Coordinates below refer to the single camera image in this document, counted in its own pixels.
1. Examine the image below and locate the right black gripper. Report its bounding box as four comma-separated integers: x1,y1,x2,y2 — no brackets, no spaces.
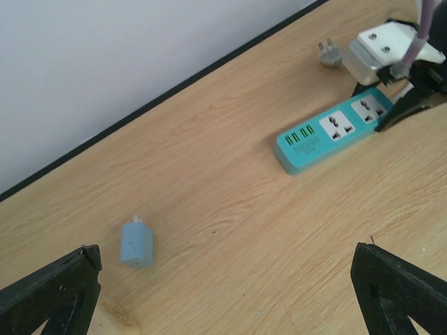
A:
374,60,446,132

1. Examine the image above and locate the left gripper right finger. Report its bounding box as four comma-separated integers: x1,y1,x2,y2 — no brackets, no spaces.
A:
350,243,446,334

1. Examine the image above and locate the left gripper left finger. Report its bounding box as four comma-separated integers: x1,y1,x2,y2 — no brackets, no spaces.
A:
1,244,102,334

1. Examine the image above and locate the light blue charger plug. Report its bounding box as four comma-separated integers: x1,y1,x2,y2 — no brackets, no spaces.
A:
119,216,154,268

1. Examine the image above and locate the teal power strip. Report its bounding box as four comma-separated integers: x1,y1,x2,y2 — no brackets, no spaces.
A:
274,88,393,175

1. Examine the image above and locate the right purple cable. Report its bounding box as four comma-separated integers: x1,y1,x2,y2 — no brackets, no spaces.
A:
390,0,437,77

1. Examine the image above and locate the black aluminium frame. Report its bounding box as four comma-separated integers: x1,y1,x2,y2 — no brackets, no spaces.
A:
1,0,328,201

